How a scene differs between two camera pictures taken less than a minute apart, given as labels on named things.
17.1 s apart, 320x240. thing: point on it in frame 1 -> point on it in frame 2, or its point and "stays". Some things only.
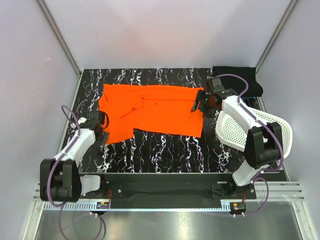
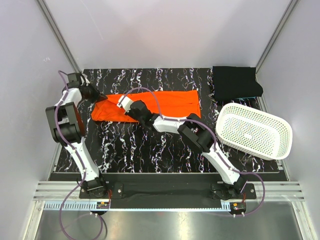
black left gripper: x=104 y=136 -> x=93 y=94
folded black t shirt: x=238 y=85 stays
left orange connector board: x=103 y=205 stays
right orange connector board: x=239 y=206 stays
